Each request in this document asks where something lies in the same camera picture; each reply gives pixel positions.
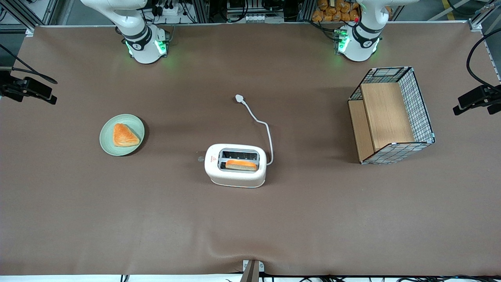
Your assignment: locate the metal table edge bracket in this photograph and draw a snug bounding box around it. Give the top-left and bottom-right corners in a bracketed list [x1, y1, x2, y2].
[242, 259, 265, 282]

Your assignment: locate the toast slice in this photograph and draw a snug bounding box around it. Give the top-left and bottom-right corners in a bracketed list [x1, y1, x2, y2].
[225, 159, 258, 172]

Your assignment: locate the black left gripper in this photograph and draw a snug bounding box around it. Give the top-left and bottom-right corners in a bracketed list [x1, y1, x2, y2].
[453, 84, 501, 116]

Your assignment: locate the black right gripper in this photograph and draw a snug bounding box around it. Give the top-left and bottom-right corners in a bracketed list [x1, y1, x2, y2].
[0, 70, 58, 105]

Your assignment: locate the white power strip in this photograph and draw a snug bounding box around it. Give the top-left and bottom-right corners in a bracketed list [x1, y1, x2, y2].
[151, 0, 185, 17]

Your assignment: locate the pile of orange breads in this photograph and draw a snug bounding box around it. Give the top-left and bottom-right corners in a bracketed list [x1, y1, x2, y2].
[312, 0, 360, 22]

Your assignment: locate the aluminium frame profile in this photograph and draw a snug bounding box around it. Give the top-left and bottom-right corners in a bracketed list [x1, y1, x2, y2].
[0, 0, 59, 38]
[468, 0, 501, 32]

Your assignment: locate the wire basket with wooden shelf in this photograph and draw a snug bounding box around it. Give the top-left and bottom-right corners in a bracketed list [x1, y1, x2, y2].
[348, 67, 436, 165]

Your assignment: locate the pale green plate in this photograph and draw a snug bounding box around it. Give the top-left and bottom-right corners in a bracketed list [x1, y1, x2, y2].
[99, 114, 145, 156]

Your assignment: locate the white two-slot toaster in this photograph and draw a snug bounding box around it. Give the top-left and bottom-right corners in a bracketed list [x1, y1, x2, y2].
[198, 143, 268, 188]

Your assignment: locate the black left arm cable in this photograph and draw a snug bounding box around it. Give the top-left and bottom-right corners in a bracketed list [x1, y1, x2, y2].
[466, 28, 501, 90]

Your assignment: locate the triangular golden pastry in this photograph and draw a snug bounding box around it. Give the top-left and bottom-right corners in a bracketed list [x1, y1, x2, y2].
[113, 123, 141, 148]

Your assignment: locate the white toaster power cord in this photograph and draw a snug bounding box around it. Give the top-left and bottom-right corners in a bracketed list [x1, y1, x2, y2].
[235, 94, 274, 166]

